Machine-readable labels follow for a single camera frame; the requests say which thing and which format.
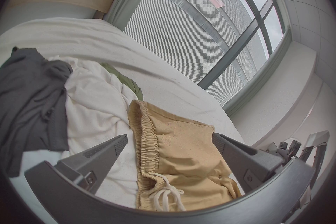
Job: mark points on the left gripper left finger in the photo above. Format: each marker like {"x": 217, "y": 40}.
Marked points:
{"x": 99, "y": 162}

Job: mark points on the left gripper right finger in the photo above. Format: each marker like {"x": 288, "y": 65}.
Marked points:
{"x": 244, "y": 162}

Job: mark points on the tan shorts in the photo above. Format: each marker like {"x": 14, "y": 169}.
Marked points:
{"x": 183, "y": 149}

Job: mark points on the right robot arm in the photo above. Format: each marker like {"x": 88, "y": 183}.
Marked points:
{"x": 319, "y": 139}

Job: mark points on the bed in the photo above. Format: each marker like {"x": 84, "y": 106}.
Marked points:
{"x": 170, "y": 81}

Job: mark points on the cream white garment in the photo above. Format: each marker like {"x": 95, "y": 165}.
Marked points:
{"x": 91, "y": 102}

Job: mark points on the green garment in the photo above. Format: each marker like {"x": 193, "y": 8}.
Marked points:
{"x": 128, "y": 83}

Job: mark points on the black garment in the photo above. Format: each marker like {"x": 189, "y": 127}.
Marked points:
{"x": 28, "y": 99}

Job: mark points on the window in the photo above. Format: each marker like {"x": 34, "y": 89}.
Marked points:
{"x": 237, "y": 43}

